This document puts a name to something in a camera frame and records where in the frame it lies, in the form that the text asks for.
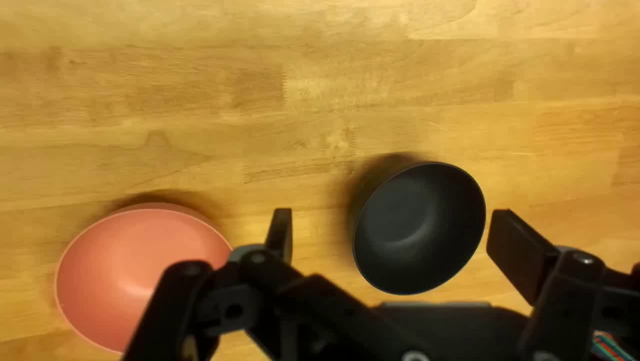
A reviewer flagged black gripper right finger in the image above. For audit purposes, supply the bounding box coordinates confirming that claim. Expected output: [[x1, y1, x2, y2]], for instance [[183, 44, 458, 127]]
[[485, 207, 640, 361]]

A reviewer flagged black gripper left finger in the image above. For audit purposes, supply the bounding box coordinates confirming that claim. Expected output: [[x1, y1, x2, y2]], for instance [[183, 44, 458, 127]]
[[122, 207, 376, 361]]

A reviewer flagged pink plastic bowl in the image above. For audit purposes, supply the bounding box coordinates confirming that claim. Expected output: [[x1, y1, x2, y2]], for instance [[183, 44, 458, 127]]
[[55, 202, 236, 355]]

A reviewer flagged black plastic bowl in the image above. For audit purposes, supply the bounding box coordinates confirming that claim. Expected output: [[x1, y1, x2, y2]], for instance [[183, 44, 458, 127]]
[[349, 159, 488, 297]]

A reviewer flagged coloured wire bundle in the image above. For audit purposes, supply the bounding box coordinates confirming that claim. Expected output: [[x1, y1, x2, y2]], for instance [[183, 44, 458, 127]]
[[590, 329, 630, 361]]

